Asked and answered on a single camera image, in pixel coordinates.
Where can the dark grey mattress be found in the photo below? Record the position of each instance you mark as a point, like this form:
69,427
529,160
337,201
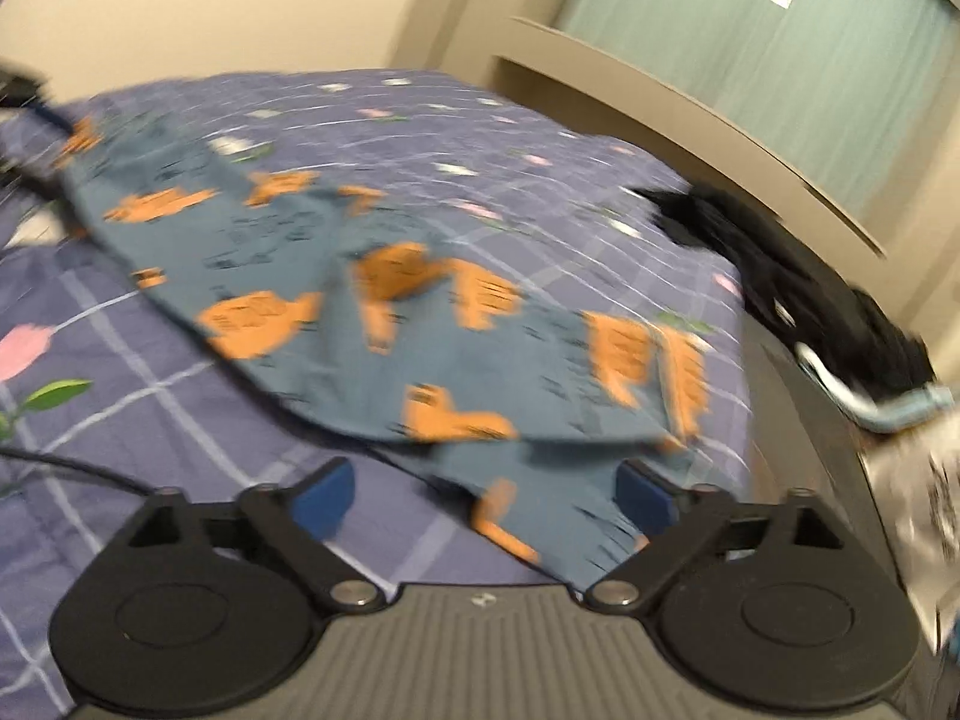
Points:
802,450

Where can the white printed bag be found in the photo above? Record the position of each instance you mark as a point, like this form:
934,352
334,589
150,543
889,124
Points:
926,510

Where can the green curtain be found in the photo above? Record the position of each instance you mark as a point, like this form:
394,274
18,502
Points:
750,75

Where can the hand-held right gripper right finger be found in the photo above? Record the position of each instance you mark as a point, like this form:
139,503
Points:
643,501

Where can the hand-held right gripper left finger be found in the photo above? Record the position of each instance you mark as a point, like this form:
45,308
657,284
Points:
328,501

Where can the purple checked floral blanket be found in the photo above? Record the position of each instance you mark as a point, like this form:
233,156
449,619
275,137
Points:
525,187

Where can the blue pants with orange print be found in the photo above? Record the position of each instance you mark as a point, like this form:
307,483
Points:
360,367

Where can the light blue cloth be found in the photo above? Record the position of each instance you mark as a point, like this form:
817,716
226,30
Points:
892,409

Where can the black clothing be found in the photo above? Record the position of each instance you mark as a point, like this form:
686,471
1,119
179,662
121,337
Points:
780,270

